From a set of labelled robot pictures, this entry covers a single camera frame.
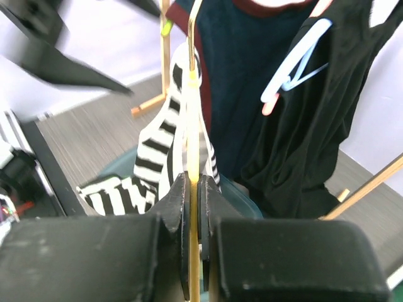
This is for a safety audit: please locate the black white striped tank top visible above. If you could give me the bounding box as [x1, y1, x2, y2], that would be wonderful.
[75, 42, 223, 216]

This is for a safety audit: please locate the neon yellow hanger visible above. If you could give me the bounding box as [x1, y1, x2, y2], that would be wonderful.
[161, 20, 173, 37]

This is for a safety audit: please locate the wooden clothes rack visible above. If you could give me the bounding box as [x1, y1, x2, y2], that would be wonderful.
[130, 0, 403, 221]

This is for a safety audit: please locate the black dress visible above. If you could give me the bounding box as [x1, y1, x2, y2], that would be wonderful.
[242, 1, 402, 218]

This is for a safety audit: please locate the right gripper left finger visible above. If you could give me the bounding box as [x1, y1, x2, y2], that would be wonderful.
[1, 174, 190, 301]

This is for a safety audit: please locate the navy tank top maroon trim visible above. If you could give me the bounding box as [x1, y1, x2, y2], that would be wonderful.
[165, 0, 319, 180]

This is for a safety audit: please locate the light blue hanger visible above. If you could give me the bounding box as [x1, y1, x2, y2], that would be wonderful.
[261, 18, 332, 103]

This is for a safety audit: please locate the teal plastic basin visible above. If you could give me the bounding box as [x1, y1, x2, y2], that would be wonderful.
[96, 146, 263, 219]

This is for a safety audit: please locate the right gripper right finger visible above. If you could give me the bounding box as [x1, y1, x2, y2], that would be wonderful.
[198, 176, 391, 301]

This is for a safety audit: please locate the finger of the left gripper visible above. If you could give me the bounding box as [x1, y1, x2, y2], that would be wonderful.
[1, 1, 132, 95]
[127, 0, 161, 18]

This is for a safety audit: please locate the pink hanger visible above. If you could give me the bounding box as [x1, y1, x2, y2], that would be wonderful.
[262, 93, 280, 116]

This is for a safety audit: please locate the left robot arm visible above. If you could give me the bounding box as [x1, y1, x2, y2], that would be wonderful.
[1, 1, 130, 218]

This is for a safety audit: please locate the yellow plastic hanger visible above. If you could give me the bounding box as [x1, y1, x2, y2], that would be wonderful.
[184, 0, 202, 302]

